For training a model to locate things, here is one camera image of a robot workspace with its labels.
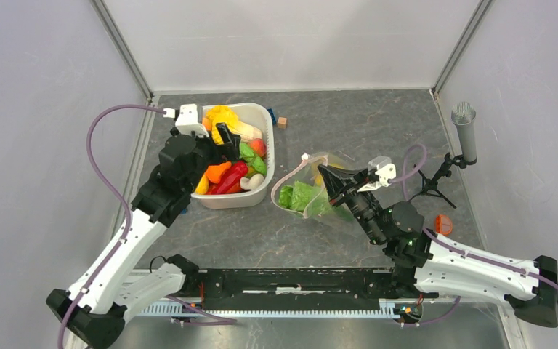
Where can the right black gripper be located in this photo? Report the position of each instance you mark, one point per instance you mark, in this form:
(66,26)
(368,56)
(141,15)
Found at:
(336,179)

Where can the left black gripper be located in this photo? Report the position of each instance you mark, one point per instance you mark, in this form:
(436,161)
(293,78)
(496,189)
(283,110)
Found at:
(227,152)

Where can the yellow banana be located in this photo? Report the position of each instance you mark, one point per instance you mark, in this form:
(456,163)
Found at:
(318,179)

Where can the yellow crinkled lettuce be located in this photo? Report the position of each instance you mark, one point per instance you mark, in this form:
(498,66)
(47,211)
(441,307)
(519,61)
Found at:
(224,114)

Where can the clear zip top bag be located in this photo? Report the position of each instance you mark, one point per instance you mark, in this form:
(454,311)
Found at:
(304,173)

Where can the green napa cabbage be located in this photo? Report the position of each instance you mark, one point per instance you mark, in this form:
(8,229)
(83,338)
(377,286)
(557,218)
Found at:
(312,202)

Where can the yellow lemon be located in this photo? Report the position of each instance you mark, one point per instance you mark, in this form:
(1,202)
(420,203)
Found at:
(203,186)

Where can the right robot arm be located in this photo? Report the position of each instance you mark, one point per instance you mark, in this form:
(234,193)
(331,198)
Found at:
(431,263)

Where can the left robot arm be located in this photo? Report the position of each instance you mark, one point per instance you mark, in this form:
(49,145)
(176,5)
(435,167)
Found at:
(96,307)

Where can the light green bitter gourd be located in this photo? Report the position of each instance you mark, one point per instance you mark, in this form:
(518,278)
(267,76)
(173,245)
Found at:
(254,162)

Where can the orange bell pepper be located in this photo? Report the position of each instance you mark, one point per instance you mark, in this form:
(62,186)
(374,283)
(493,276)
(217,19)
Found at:
(214,173)

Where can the white plastic basket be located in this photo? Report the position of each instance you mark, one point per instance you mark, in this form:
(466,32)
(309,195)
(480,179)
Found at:
(259,117)

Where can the red pepper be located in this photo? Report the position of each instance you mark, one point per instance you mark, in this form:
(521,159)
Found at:
(230,178)

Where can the blue toy block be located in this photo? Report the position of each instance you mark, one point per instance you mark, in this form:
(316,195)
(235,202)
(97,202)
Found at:
(272,115)

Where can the small wooden cube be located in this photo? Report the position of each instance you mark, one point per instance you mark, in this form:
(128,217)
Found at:
(282,122)

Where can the black microphone tripod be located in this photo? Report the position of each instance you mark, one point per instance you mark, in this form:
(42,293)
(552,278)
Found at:
(429,186)

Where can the orange round object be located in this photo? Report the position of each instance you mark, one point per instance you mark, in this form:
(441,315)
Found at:
(443,225)

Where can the grey microphone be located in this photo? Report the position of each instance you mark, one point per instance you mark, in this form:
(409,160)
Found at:
(463,116)

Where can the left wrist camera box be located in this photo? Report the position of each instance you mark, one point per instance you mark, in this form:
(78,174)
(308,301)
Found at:
(187,120)

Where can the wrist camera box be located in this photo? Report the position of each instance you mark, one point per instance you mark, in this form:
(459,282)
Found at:
(187,120)
(381,171)

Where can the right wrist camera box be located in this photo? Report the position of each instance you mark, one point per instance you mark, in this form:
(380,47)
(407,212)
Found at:
(381,171)

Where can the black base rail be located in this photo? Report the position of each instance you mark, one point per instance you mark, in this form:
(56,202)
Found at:
(301,289)

